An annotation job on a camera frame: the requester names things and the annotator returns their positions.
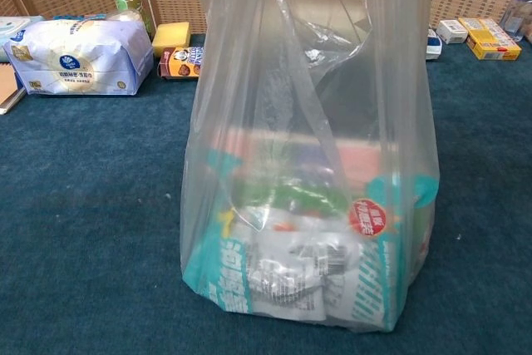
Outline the clear plastic shopping bag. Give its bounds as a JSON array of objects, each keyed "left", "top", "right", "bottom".
[{"left": 179, "top": 0, "right": 441, "bottom": 333}]

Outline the multicolour box in bag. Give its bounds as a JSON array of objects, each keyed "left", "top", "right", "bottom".
[{"left": 207, "top": 128, "right": 387, "bottom": 190}]

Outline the teal snack package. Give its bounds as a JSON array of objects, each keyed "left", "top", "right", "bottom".
[{"left": 182, "top": 150, "right": 440, "bottom": 331}]

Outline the brown chocolate cookie box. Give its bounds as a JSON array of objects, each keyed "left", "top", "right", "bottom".
[{"left": 157, "top": 46, "right": 204, "bottom": 81}]

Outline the yellow sponge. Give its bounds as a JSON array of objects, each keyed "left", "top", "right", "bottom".
[{"left": 151, "top": 22, "right": 192, "bottom": 59}]

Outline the blue carpet table cover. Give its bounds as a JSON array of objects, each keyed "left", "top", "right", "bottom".
[{"left": 0, "top": 34, "right": 532, "bottom": 355}]

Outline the dark battery package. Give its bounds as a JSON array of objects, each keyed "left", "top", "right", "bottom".
[{"left": 426, "top": 28, "right": 444, "bottom": 61}]

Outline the white lavender tissue pack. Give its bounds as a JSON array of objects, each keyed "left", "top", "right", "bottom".
[{"left": 2, "top": 18, "right": 155, "bottom": 97}]

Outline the small white box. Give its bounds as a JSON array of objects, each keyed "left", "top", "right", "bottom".
[{"left": 435, "top": 19, "right": 470, "bottom": 45}]

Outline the blue cookie package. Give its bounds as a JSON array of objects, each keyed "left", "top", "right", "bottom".
[{"left": 53, "top": 13, "right": 110, "bottom": 22}]

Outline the yellow box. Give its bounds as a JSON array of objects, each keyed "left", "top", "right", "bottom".
[{"left": 458, "top": 17, "right": 523, "bottom": 61}]

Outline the brown spiral notebook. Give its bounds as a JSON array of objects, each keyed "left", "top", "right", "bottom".
[{"left": 0, "top": 62, "right": 27, "bottom": 116}]

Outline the light blue wet wipes pack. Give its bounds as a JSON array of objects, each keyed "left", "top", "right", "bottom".
[{"left": 0, "top": 16, "right": 45, "bottom": 63}]

